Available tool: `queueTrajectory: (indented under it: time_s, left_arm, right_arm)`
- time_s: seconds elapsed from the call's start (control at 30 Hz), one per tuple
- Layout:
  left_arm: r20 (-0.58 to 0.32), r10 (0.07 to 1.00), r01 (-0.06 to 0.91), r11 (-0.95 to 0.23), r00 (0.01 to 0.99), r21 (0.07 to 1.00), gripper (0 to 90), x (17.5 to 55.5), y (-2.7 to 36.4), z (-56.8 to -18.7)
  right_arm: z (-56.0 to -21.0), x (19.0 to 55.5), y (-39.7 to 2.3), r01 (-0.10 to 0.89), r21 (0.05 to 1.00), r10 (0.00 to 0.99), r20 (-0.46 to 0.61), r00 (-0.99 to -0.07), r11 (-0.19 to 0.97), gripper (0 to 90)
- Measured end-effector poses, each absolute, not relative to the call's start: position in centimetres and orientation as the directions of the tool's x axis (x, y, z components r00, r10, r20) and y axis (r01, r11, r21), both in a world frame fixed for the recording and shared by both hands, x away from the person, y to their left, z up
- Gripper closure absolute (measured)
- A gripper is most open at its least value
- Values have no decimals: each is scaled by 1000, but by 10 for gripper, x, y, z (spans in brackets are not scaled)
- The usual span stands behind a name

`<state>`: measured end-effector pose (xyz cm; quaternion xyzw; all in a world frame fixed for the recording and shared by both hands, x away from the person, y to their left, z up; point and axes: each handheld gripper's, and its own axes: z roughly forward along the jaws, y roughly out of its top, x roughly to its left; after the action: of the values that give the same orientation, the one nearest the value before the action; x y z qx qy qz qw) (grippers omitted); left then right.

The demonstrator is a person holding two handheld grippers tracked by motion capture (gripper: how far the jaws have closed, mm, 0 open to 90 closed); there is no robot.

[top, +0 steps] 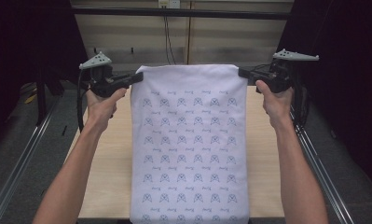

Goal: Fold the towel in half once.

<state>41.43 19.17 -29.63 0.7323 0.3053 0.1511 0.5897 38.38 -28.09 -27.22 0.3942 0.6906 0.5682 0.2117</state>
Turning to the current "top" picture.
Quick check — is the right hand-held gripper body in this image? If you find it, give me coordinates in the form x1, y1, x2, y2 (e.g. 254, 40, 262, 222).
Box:
254, 48, 320, 94

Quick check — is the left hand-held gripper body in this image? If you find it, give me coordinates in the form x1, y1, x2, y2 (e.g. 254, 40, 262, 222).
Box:
78, 51, 130, 99

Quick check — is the white patterned towel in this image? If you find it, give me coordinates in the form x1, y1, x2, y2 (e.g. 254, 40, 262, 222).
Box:
129, 63, 251, 224

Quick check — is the person's left hand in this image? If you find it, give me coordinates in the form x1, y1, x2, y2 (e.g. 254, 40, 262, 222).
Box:
85, 87, 128, 133

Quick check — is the person's right hand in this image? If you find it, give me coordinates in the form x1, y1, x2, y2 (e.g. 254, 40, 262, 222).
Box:
255, 79, 296, 132

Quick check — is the black metal stand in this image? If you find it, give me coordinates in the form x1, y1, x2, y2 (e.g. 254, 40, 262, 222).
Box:
34, 70, 48, 127

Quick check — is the black curtain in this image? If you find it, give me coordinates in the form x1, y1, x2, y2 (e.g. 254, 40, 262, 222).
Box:
266, 0, 372, 195
0, 0, 95, 153

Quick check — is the yellow tool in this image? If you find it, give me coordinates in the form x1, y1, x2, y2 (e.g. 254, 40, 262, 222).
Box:
23, 92, 38, 105

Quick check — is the black horizontal metal bar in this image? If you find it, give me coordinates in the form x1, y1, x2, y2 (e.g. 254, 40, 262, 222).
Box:
71, 7, 293, 21

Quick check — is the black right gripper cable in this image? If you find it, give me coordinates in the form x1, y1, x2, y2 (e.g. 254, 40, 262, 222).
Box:
289, 69, 310, 133

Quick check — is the black wall cable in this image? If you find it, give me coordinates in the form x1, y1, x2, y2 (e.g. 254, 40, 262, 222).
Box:
163, 15, 177, 66

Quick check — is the white wall outlet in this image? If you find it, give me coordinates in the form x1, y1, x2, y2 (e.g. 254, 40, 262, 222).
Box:
158, 0, 182, 9

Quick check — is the aluminium floor rail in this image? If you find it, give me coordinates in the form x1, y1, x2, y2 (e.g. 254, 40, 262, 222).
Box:
285, 102, 356, 224
0, 95, 62, 224

